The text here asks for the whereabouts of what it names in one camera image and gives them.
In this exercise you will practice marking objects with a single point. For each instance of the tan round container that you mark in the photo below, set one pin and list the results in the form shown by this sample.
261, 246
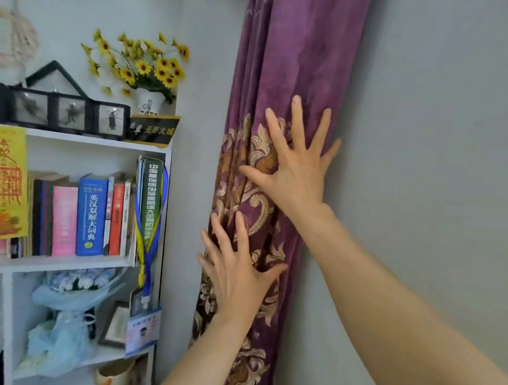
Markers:
115, 371

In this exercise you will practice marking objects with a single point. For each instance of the yellow artificial sunflower bunch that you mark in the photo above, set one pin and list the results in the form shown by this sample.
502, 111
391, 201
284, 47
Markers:
143, 67

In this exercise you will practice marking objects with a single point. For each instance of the person's right middle finger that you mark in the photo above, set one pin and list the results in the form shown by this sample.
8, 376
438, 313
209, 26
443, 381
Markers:
299, 123

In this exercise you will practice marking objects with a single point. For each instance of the row of upright books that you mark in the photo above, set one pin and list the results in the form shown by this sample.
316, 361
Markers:
91, 214

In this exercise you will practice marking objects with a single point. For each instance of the white bookshelf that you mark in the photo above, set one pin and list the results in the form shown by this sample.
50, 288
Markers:
91, 263

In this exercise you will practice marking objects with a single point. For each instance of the yellow printed paper sheet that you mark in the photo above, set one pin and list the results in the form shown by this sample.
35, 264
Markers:
12, 186

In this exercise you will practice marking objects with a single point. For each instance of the person's left little finger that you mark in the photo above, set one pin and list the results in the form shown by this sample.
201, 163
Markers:
205, 265

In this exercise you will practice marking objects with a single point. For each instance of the blue wrapped flower bouquet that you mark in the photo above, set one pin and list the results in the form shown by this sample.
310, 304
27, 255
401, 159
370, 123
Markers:
71, 293

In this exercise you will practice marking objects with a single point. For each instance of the white ceramic vase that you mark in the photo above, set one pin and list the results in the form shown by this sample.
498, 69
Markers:
149, 104

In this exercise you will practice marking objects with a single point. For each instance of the person's left hand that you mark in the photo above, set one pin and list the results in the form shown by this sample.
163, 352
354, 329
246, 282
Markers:
236, 277

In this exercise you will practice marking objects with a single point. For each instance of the white woven wall hanging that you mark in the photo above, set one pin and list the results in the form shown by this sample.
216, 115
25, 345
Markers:
22, 35

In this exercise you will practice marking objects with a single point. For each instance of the person's right forearm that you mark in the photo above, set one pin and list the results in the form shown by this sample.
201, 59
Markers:
377, 297

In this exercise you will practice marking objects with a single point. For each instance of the person's left thumb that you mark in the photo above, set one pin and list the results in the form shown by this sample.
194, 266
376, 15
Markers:
274, 273

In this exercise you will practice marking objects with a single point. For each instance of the black box with yellow edge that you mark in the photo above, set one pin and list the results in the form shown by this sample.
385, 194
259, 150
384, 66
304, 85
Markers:
153, 129

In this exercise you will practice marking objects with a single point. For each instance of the black house-shaped glass frame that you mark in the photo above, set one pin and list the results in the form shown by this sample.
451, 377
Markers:
53, 81

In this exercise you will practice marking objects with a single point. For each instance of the blue and white badge card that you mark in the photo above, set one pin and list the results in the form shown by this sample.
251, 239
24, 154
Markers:
143, 331

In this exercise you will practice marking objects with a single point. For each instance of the dark wooden picture frame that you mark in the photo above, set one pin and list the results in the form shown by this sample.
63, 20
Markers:
115, 327

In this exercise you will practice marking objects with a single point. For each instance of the purple curtain with gold embroidery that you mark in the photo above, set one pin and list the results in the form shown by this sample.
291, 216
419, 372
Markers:
285, 51

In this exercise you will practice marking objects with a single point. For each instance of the tall green volume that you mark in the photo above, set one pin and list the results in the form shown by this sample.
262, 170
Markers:
153, 190

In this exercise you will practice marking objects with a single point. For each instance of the black insect specimen frame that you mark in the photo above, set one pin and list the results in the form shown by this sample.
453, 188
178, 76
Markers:
111, 121
71, 114
29, 107

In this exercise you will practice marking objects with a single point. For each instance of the person's left middle finger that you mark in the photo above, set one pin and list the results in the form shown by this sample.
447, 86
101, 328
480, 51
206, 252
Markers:
222, 236

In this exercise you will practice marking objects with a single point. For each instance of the person's right thumb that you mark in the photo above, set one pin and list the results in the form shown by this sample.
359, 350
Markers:
257, 177

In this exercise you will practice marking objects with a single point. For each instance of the person's right hand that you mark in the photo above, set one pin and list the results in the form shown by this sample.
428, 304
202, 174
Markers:
299, 178

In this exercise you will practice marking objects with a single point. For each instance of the person's right little finger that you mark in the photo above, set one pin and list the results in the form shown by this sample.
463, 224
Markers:
331, 152

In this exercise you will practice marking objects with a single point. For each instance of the person's left forearm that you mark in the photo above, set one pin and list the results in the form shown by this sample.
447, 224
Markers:
210, 353

